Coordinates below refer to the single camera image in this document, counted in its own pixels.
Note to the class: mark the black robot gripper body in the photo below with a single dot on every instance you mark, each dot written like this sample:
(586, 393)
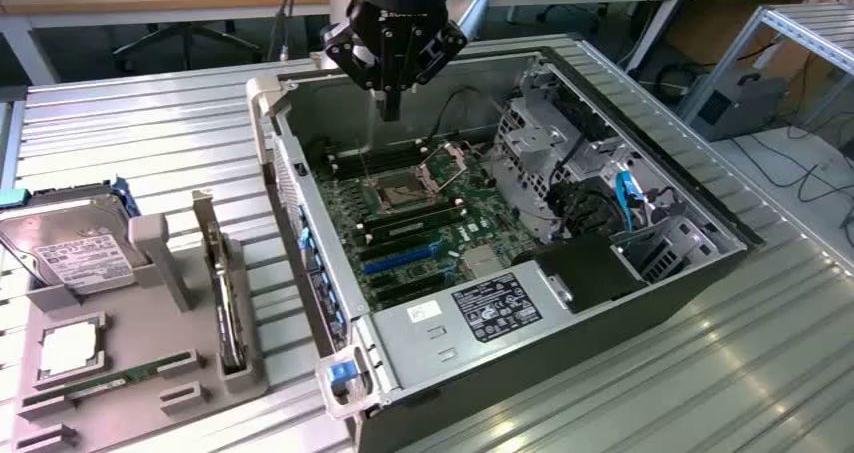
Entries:
(400, 3)

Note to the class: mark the black graphics card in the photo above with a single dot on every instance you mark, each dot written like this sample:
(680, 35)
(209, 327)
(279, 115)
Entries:
(229, 298)

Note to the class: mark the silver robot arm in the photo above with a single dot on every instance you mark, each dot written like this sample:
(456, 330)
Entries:
(476, 8)

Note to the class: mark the thin socket locking lever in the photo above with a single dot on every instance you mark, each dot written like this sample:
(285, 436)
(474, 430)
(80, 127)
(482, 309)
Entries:
(366, 138)

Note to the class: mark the metal drive cage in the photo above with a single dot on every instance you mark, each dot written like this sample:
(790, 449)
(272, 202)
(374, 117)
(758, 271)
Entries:
(534, 143)

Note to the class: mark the metal socket cover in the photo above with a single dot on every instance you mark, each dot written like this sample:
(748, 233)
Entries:
(447, 165)

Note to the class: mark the black office chair base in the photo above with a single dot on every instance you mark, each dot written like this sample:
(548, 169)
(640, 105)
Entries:
(187, 35)

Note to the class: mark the CPU socket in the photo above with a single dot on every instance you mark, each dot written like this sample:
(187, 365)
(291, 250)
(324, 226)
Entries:
(400, 195)

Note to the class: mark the black stand pole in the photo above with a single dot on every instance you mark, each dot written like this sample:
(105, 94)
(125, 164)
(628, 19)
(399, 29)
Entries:
(667, 20)

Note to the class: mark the green motherboard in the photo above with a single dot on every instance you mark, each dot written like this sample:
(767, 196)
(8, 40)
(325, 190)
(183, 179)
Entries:
(480, 223)

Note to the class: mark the installed RAM stick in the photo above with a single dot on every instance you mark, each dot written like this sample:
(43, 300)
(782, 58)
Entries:
(414, 225)

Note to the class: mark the blue expansion slot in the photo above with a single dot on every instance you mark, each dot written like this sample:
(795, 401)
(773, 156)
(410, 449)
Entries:
(400, 259)

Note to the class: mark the silver chipset heatsink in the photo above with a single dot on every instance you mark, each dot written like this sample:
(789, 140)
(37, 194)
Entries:
(482, 262)

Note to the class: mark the gray box device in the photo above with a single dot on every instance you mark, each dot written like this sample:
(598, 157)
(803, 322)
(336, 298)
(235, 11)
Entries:
(740, 103)

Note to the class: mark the metal disk bay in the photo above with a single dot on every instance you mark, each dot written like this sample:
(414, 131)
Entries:
(674, 245)

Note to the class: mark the gray power supply unit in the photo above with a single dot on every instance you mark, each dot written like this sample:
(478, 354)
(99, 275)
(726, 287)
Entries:
(454, 333)

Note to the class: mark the hard disk with blue carrier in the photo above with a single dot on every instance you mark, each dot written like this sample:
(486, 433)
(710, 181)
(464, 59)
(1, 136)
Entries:
(73, 253)

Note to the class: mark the open black PC case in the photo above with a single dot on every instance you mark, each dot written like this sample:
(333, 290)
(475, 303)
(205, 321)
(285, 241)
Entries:
(667, 298)

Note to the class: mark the gray parts rack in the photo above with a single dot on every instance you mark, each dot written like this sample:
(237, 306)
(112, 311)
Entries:
(133, 333)

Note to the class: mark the gray case foot blue latch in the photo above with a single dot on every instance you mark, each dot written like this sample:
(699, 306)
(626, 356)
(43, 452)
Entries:
(336, 388)

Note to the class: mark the silver CPU chip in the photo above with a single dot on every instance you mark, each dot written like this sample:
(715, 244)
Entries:
(67, 348)

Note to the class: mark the green RAM stick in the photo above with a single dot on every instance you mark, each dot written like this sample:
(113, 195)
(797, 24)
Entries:
(113, 380)

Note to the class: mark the aluminium frame table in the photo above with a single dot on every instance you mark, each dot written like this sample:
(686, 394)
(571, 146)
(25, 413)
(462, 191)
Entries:
(801, 23)

